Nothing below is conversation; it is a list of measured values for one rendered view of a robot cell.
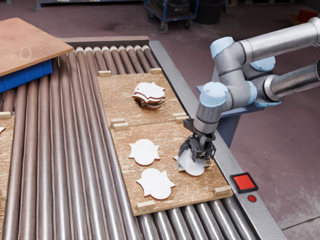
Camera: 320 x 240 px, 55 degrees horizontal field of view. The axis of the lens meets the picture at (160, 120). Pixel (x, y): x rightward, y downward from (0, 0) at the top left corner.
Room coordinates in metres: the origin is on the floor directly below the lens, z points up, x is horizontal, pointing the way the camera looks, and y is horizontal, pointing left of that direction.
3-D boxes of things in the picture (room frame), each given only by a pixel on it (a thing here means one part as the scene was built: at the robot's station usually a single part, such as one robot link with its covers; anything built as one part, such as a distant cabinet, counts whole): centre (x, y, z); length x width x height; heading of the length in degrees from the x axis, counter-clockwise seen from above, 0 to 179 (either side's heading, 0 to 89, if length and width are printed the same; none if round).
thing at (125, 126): (0.95, 0.15, 0.95); 0.06 x 0.02 x 0.03; 112
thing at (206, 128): (0.78, -0.15, 1.16); 0.08 x 0.08 x 0.05
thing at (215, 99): (0.78, -0.15, 1.24); 0.09 x 0.08 x 0.11; 124
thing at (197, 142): (0.78, -0.15, 1.08); 0.09 x 0.08 x 0.12; 22
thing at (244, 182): (0.76, -0.33, 0.92); 0.06 x 0.06 x 0.01; 21
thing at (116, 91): (1.21, 0.11, 0.93); 0.41 x 0.35 x 0.02; 20
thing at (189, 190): (0.82, -0.04, 0.93); 0.41 x 0.35 x 0.02; 22
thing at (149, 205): (0.59, 0.01, 0.95); 0.06 x 0.02 x 0.03; 112
